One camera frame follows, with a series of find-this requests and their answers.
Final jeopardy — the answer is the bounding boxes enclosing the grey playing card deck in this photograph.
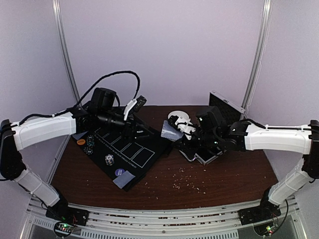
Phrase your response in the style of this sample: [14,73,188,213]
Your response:
[161,120,183,142]

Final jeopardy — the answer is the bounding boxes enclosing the poker chip stack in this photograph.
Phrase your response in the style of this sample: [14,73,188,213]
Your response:
[105,154,114,166]
[86,135,95,148]

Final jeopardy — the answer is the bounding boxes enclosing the purple small blind button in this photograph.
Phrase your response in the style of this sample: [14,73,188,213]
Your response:
[115,168,125,177]

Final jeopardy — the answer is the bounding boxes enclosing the dealt card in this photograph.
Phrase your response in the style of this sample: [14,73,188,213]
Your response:
[113,171,135,189]
[72,131,87,140]

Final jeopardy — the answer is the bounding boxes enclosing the orange big blind button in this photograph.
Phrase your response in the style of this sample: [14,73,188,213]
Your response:
[76,139,86,145]

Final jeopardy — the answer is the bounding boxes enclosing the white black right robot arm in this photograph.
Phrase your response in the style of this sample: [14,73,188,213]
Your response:
[174,107,319,220]

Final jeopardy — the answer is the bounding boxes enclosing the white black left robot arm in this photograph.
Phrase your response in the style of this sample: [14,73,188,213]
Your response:
[0,88,146,221]

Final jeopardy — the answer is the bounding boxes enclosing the black poker table mat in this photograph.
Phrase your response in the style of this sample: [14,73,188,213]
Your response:
[71,108,180,192]

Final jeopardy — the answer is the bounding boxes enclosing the white orange bowl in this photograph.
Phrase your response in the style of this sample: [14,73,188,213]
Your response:
[167,111,189,120]

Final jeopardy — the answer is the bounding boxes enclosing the aluminium poker chip case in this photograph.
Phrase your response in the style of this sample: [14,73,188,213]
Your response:
[175,91,245,165]

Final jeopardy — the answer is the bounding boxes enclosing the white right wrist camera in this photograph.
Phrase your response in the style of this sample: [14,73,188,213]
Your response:
[168,115,196,135]

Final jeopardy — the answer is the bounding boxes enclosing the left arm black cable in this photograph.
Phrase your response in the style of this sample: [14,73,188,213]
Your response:
[18,71,142,125]

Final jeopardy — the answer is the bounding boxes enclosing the aluminium front rail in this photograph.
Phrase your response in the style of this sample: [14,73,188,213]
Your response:
[26,196,300,239]

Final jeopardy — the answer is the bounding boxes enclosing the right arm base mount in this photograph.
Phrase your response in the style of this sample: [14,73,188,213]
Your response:
[238,206,281,225]

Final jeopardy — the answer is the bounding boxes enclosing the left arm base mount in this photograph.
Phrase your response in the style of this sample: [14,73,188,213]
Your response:
[45,207,89,226]

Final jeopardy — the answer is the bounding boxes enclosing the left aluminium frame post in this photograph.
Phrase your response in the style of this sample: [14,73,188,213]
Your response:
[52,0,80,101]

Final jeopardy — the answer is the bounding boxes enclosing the aluminium frame post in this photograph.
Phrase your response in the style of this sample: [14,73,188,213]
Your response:
[242,0,272,114]
[52,0,80,101]

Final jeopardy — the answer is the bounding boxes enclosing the right aluminium frame post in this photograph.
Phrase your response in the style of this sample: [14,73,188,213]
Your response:
[242,0,272,114]

